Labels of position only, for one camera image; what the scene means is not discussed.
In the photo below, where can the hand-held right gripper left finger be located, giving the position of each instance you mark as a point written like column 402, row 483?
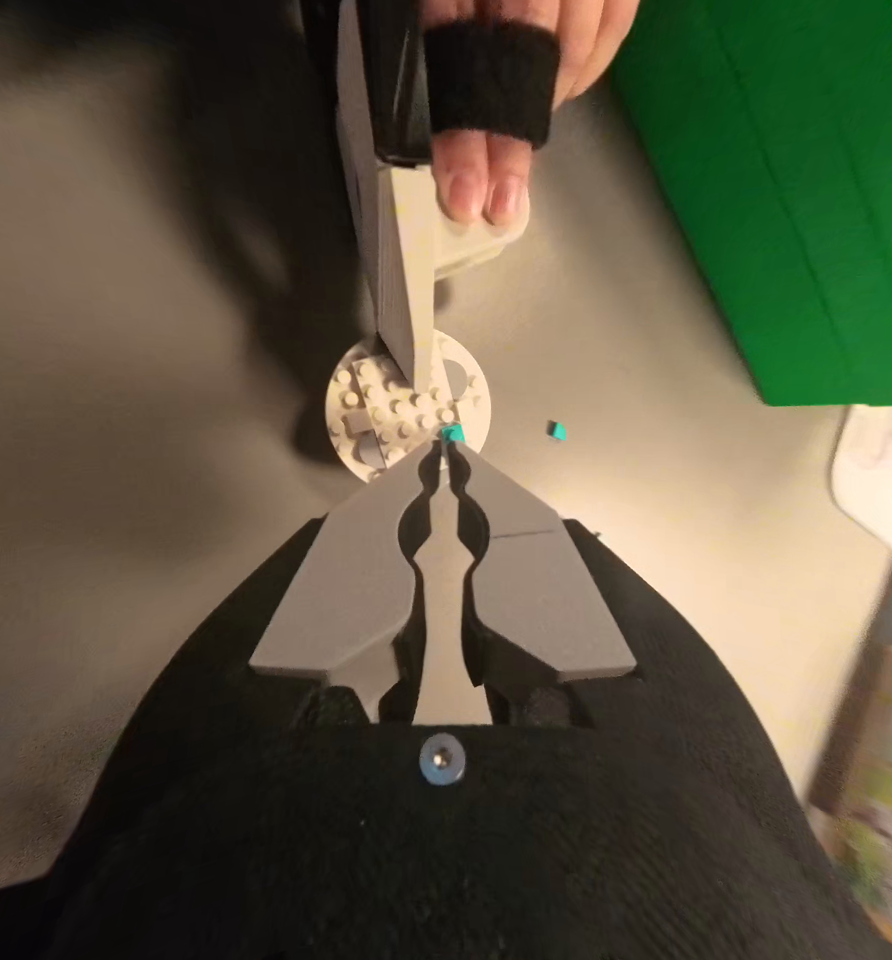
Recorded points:
column 341, row 592

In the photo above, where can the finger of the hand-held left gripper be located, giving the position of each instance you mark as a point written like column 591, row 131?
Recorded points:
column 405, row 270

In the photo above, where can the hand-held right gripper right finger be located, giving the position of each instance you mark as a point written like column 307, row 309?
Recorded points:
column 551, row 600

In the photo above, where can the round white lego plate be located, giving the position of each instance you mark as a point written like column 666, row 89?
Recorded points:
column 408, row 420

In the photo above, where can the small teal lego piece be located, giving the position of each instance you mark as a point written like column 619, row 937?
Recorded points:
column 453, row 433
column 557, row 431

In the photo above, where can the yellow lego box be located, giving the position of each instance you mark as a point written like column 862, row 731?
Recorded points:
column 888, row 810

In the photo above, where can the person's left hand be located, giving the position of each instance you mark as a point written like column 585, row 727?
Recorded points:
column 596, row 30

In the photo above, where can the green plastic bin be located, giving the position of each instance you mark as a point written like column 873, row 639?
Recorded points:
column 776, row 187

